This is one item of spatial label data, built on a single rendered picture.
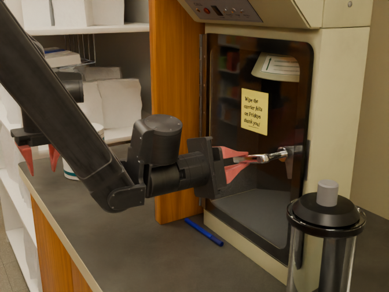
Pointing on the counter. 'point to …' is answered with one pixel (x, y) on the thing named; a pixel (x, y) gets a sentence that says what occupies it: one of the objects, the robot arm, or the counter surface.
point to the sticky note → (254, 110)
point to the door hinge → (200, 95)
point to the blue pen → (204, 232)
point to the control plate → (250, 14)
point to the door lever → (281, 154)
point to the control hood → (277, 14)
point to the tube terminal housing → (319, 103)
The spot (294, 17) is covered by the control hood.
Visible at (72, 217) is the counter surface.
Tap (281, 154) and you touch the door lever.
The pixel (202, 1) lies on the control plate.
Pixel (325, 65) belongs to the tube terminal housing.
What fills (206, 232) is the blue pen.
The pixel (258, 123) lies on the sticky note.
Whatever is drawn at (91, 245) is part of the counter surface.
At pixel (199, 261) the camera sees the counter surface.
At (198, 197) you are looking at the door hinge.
